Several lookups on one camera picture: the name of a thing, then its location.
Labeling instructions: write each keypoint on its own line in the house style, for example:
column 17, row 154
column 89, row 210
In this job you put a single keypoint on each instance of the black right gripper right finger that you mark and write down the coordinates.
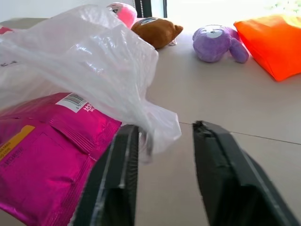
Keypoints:
column 225, row 174

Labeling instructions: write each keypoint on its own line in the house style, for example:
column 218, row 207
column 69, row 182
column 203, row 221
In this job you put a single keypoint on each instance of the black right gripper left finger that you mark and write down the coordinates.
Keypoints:
column 113, row 179

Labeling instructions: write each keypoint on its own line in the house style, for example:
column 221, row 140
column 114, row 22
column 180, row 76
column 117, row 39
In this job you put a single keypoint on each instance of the translucent white plastic bag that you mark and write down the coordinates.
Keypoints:
column 89, row 61

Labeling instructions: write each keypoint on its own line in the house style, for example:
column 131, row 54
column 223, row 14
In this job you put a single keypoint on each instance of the magenta foil snack bag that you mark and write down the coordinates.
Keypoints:
column 47, row 160

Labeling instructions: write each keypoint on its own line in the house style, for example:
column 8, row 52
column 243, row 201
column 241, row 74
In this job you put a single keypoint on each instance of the orange snack bag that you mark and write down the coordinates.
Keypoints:
column 272, row 44

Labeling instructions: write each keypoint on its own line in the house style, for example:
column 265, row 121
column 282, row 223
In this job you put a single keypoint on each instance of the purple plush toy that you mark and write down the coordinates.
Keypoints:
column 212, row 43

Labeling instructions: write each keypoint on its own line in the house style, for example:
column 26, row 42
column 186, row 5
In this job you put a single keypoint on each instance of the brown plush toy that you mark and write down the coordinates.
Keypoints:
column 157, row 31

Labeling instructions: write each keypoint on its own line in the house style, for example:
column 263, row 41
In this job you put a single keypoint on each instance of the pink plush toy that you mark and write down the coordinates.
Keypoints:
column 124, row 11

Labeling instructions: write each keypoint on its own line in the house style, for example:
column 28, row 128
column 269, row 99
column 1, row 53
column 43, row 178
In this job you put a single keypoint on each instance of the dark window frame post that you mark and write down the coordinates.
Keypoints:
column 150, row 8

